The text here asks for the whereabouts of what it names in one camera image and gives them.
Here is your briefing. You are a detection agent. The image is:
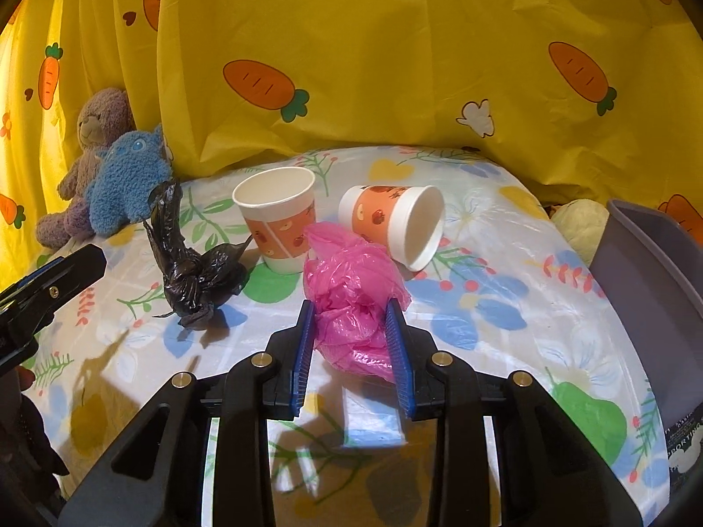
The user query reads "blue plush toy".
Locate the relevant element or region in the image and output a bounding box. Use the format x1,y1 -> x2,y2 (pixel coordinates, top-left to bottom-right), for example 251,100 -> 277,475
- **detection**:
85,123 -> 175,237

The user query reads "floral fruit-print tablecloth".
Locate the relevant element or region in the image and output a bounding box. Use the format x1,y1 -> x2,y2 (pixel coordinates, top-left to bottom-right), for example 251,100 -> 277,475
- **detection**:
22,145 -> 682,527

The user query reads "purple-brown teddy bear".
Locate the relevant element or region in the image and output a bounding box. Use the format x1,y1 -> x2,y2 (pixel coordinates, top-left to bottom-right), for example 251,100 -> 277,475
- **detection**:
36,88 -> 135,248

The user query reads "yellow carrot-print curtain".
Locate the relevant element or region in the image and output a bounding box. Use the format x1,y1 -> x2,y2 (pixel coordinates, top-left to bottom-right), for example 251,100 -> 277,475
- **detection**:
0,0 -> 703,267

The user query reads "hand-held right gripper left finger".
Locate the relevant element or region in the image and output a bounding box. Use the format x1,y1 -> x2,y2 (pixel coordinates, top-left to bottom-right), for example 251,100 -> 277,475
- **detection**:
58,299 -> 317,527

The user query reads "black plastic bag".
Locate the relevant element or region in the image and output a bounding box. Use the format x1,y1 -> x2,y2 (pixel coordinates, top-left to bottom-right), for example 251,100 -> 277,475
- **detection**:
144,180 -> 254,333

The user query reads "pale yellow round object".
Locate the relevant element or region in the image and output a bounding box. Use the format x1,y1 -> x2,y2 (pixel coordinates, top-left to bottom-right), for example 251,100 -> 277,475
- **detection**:
551,200 -> 610,267

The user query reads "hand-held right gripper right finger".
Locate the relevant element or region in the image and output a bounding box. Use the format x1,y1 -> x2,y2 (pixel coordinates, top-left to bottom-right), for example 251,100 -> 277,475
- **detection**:
384,299 -> 643,527

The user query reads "black printed packet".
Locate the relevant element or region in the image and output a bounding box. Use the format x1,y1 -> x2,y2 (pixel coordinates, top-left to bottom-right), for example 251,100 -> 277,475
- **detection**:
663,411 -> 703,487

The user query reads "orange fruit-print paper cup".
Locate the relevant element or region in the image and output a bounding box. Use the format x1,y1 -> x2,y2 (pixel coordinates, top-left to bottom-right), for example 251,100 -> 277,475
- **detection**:
337,184 -> 445,272
232,167 -> 316,275

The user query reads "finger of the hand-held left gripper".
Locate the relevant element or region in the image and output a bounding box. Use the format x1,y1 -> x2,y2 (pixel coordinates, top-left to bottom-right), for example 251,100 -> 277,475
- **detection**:
0,244 -> 108,366
0,260 -> 67,304

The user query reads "pink plastic bag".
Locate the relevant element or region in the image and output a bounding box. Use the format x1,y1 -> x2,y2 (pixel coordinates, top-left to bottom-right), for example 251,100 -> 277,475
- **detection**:
303,222 -> 412,382

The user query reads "grey plastic bin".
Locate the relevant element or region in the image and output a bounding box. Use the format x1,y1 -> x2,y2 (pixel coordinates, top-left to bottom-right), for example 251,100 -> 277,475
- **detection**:
589,199 -> 703,434

